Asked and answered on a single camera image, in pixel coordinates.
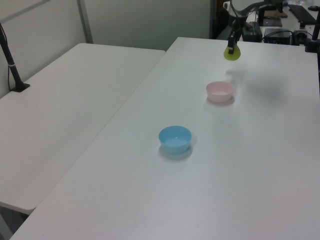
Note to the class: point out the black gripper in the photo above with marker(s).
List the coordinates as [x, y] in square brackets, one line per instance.
[238, 8]

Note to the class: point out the green pear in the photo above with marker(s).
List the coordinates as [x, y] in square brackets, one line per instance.
[233, 57]

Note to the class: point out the pink plastic bowl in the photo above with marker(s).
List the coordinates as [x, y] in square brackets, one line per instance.
[220, 96]

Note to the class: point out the blue plastic bowl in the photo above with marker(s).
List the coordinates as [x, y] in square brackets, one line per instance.
[175, 147]

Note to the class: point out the black device with green part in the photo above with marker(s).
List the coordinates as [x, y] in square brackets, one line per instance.
[251, 32]

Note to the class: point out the black flat plate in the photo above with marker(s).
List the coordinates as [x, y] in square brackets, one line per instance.
[272, 22]

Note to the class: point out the black electronics box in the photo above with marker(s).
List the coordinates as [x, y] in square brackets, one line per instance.
[277, 35]

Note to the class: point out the brown wooden board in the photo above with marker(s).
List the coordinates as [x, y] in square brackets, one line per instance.
[275, 13]

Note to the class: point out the black keyboard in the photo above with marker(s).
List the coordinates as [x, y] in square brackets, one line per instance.
[301, 12]

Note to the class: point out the black clamp stand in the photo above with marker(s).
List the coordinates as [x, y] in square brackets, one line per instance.
[311, 43]

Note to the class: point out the black camera stand pole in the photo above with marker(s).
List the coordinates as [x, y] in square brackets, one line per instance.
[10, 63]

